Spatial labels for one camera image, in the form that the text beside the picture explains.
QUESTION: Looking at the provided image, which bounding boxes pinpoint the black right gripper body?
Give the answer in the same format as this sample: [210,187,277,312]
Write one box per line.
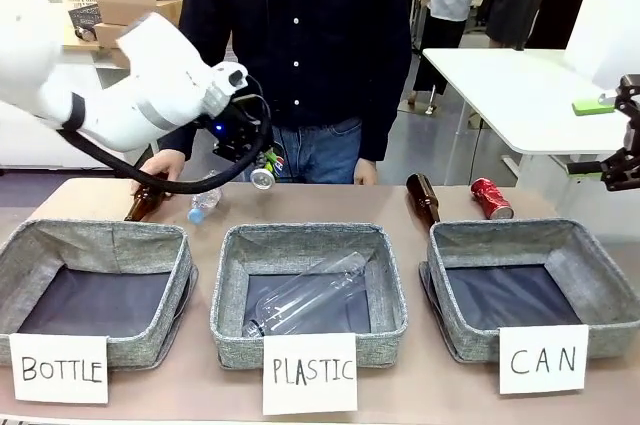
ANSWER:
[621,112,640,152]

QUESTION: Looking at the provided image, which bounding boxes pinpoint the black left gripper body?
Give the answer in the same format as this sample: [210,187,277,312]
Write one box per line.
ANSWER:
[199,93,268,162]

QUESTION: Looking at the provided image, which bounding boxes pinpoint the brown glass bottle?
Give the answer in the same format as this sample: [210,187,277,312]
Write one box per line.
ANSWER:
[405,172,443,227]
[123,183,172,224]

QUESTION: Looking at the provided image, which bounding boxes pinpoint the person's left forearm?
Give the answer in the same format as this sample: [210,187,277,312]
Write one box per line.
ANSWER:
[355,34,414,164]

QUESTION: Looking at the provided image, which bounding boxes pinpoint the grey fabric basket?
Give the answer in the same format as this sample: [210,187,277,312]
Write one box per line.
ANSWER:
[209,222,410,371]
[0,217,200,369]
[418,217,640,364]

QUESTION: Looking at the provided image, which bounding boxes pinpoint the crushed red soda can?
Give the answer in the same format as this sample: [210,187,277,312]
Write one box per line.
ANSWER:
[470,177,515,221]

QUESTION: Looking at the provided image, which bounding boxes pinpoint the black plastic basket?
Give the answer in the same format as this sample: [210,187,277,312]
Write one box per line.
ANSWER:
[66,3,102,30]

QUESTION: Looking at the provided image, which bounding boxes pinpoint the paper label reading can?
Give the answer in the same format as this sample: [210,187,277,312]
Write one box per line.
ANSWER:
[497,324,590,396]

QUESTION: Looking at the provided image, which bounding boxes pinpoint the person's right hand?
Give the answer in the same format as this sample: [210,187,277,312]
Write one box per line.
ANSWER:
[130,149,186,196]

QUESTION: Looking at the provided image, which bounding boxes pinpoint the person's left hand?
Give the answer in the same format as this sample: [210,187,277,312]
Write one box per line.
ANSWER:
[352,158,378,186]

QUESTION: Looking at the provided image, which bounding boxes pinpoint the small blue-capped water bottle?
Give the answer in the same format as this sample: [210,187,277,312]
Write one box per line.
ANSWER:
[186,170,224,225]

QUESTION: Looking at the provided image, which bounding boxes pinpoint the white side table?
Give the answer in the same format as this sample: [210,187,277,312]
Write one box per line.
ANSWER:
[421,46,640,181]

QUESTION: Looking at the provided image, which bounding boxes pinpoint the person in navy shirt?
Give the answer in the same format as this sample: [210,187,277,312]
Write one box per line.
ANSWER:
[158,0,414,185]

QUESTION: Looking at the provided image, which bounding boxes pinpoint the large clear plastic bottle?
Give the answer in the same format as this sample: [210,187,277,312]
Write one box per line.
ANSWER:
[241,250,374,339]

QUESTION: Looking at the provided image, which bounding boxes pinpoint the small cardboard box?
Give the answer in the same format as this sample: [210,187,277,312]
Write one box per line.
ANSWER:
[93,21,132,49]

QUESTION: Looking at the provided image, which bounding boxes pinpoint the paper label reading plastic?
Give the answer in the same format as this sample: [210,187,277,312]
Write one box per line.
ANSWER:
[261,332,360,417]

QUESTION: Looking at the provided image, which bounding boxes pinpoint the paper label reading bottle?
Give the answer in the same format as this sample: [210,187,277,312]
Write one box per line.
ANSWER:
[8,333,110,405]

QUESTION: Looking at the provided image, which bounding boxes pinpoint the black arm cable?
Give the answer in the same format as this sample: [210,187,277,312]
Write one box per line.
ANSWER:
[55,75,275,195]

